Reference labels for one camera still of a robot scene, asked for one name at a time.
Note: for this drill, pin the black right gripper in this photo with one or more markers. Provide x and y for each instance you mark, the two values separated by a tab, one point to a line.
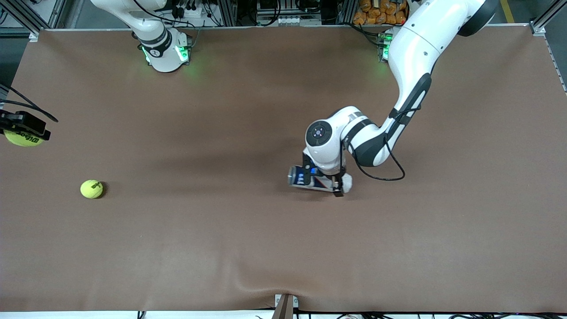
18	122

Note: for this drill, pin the yellow Wilson tennis ball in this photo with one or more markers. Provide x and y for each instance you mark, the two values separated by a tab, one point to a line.
22	141
91	189

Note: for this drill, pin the clear tennis ball can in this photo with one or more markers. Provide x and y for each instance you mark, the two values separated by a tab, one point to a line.
301	177

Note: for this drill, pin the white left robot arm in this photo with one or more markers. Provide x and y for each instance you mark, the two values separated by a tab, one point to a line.
412	53

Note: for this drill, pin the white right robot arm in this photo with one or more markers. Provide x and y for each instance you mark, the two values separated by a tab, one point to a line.
161	53

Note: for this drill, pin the brown table mat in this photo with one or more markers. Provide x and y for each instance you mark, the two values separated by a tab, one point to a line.
221	243

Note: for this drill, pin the metal equipment rack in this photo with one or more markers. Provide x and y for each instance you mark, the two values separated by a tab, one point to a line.
288	20

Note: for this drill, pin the orange packaged items pile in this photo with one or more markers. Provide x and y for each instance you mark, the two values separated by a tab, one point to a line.
381	15

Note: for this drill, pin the white power strip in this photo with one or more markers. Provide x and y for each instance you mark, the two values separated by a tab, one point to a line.
190	11

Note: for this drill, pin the yellow floor tape strip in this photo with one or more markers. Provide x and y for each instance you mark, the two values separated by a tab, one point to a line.
508	12

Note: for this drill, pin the camera post with metal bracket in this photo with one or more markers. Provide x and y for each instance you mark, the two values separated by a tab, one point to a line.
285	310

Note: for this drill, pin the aluminium frame upright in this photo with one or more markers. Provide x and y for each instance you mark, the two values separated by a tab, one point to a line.
345	11
228	13

